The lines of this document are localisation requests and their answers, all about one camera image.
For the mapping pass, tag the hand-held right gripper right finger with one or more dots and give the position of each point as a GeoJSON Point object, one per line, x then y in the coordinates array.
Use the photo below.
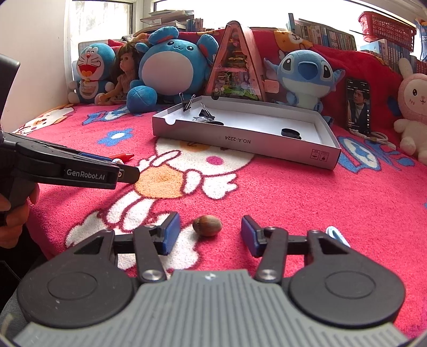
{"type": "Point", "coordinates": [248, 237]}

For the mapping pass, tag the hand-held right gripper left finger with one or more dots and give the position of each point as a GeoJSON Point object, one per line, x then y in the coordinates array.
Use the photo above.
{"type": "Point", "coordinates": [171, 233]}

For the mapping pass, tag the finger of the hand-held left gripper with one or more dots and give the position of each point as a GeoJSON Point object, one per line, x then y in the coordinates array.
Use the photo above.
{"type": "Point", "coordinates": [128, 174]}
{"type": "Point", "coordinates": [96, 156]}

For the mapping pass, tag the brown hazelnut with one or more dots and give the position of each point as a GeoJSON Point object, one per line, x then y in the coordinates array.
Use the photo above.
{"type": "Point", "coordinates": [207, 226]}

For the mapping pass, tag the clear plastic capsule ball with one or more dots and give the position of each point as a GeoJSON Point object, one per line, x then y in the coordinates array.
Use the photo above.
{"type": "Point", "coordinates": [200, 118]}

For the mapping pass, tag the black binder clip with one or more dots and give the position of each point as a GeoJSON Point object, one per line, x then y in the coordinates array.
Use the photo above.
{"type": "Point", "coordinates": [206, 112]}
{"type": "Point", "coordinates": [188, 103]}

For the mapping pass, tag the white cardboard box tray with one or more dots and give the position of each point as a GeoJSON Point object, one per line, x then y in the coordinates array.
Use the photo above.
{"type": "Point", "coordinates": [260, 120]}

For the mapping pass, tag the person's left hand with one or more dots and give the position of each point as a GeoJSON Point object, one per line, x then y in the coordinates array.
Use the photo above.
{"type": "Point", "coordinates": [15, 223]}

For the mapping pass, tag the small toy figure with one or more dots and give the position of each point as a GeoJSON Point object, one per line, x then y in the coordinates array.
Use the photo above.
{"type": "Point", "coordinates": [117, 161]}

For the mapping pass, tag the red crayon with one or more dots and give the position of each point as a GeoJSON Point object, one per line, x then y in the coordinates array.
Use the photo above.
{"type": "Point", "coordinates": [121, 156]}

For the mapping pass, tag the pink cartoon printed blanket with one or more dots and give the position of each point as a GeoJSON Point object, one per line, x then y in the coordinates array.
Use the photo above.
{"type": "Point", "coordinates": [267, 193]}

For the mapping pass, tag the brown-haired doll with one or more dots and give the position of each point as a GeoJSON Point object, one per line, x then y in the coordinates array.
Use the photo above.
{"type": "Point", "coordinates": [125, 76]}

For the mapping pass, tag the blue robot cat plush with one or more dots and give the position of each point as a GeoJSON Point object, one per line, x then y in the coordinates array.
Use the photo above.
{"type": "Point", "coordinates": [91, 70]}

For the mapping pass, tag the blue and white clip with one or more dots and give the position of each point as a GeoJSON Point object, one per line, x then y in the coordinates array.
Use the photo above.
{"type": "Point", "coordinates": [337, 235]}

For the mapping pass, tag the round blue mouse plush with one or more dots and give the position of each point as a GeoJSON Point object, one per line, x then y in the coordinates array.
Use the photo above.
{"type": "Point", "coordinates": [173, 63]}

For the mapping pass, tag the orange plush toy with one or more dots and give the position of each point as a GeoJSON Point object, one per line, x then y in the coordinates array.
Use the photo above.
{"type": "Point", "coordinates": [140, 35]}

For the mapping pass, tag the person's grey clothing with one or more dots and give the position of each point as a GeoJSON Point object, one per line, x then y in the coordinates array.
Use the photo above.
{"type": "Point", "coordinates": [10, 307]}

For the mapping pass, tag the pink triangular miniature house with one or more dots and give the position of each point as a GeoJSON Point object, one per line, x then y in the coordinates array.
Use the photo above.
{"type": "Point", "coordinates": [235, 63]}

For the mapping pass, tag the stack of papers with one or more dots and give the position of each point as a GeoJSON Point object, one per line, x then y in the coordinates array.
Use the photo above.
{"type": "Point", "coordinates": [166, 18]}

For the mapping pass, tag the upright thin books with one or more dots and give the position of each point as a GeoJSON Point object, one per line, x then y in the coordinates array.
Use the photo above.
{"type": "Point", "coordinates": [194, 25]}

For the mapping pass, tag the blue alien plush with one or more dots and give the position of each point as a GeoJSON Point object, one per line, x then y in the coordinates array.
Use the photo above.
{"type": "Point", "coordinates": [305, 75]}

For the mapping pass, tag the black smartphone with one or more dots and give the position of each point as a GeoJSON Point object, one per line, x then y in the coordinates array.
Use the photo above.
{"type": "Point", "coordinates": [358, 105]}

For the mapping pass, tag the pink bunny plush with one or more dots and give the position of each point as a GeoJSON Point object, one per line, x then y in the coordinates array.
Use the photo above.
{"type": "Point", "coordinates": [415, 103]}

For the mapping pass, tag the row of books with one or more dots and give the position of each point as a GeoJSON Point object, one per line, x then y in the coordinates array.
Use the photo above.
{"type": "Point", "coordinates": [327, 35]}

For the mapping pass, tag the red plastic basket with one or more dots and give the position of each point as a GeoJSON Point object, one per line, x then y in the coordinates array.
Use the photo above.
{"type": "Point", "coordinates": [387, 26]}

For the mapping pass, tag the blue paper bag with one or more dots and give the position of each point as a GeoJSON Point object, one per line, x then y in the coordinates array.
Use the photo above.
{"type": "Point", "coordinates": [422, 36]}

